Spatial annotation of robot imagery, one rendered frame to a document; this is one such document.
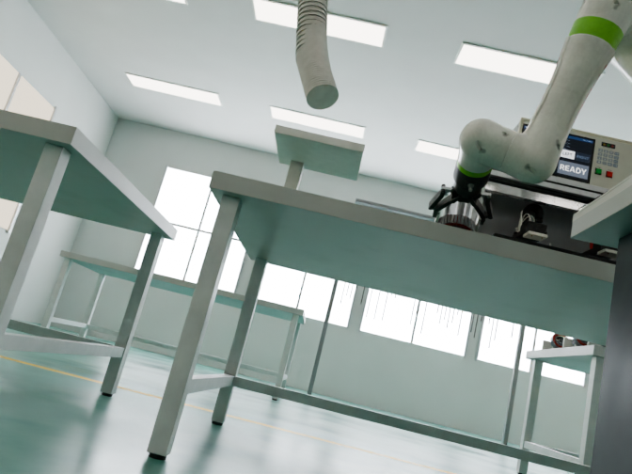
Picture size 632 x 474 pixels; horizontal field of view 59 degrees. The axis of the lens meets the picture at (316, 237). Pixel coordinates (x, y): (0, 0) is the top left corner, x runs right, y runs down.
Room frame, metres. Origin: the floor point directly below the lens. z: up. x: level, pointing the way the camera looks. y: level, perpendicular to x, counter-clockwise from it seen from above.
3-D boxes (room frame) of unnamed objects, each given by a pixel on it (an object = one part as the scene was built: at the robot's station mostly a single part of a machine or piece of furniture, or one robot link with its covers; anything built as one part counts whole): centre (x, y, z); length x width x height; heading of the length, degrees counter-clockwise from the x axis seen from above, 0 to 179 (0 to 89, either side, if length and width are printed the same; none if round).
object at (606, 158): (1.97, -0.83, 1.22); 0.44 x 0.39 x 0.20; 87
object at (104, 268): (5.10, 0.97, 0.38); 2.10 x 0.90 x 0.75; 87
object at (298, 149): (2.28, 0.07, 0.98); 0.37 x 0.35 x 0.46; 87
